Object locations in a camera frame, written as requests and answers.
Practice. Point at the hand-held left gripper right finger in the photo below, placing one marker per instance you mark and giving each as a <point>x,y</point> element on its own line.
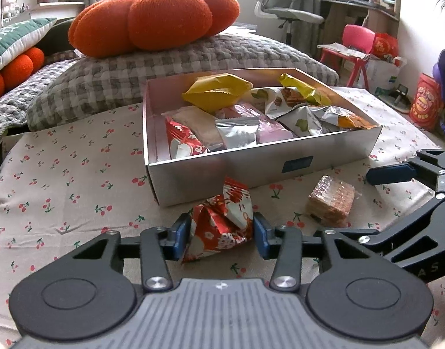
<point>262,238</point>

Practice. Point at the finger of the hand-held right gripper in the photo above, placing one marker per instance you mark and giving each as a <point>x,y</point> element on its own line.
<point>408,225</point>
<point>389,174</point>

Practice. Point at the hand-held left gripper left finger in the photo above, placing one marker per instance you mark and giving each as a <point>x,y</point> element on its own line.
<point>180,236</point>

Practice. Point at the red snack packet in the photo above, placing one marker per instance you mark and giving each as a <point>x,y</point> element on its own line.
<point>186,141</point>
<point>222,225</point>

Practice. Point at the orange wafer packet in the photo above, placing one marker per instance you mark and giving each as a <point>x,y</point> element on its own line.
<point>331,200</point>

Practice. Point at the pink-lined cardboard box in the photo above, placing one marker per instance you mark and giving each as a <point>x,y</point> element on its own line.
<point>215,178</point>

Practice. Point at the silver orange snack packet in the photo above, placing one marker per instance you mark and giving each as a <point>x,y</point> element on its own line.
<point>346,120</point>

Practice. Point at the pink snack packet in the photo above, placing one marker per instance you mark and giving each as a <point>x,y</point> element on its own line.
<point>273,131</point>

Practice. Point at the small yellow snack packet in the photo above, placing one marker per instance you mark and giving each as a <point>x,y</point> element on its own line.
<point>302,87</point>

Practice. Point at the white nut print snack packet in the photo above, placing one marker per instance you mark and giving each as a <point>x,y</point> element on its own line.
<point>269,100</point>

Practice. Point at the large yellow snack packet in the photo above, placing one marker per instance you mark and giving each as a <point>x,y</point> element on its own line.
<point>215,91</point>

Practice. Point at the black metal object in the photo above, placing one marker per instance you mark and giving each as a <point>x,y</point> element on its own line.
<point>400,96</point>

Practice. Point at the red printed bucket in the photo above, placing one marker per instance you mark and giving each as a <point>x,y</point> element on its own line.
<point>426,101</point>

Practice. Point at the white plastic bag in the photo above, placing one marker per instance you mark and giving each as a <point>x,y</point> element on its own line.
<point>382,76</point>

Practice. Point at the cherry print cloth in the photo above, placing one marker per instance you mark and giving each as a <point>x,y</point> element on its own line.
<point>80,181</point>

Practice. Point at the red gift bag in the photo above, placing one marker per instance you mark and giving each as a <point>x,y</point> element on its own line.
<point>384,45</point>

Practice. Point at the crumpled paper sheet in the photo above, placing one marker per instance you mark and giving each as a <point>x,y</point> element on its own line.
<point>342,49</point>

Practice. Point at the pink child chair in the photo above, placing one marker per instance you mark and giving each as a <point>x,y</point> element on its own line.
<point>357,36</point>

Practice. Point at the wooden desk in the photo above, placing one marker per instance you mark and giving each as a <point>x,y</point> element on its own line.
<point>382,21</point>

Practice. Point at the grey checked pillow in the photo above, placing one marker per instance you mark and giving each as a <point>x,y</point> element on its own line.
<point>98,80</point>

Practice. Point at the white office chair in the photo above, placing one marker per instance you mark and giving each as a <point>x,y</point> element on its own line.
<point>291,12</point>

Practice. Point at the grey checked blanket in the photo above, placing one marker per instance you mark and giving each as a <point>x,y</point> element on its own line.
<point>26,91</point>

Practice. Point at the large orange pumpkin cushion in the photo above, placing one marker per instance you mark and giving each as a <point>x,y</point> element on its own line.
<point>164,18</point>

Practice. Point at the small orange pumpkin cushion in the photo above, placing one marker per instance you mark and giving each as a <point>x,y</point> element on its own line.
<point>15,71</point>

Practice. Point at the dark grey cushion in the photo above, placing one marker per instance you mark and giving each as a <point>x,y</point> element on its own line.
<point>55,36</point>

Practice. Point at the green snowflake pillow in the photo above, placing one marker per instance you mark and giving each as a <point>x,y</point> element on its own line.
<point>7,43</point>

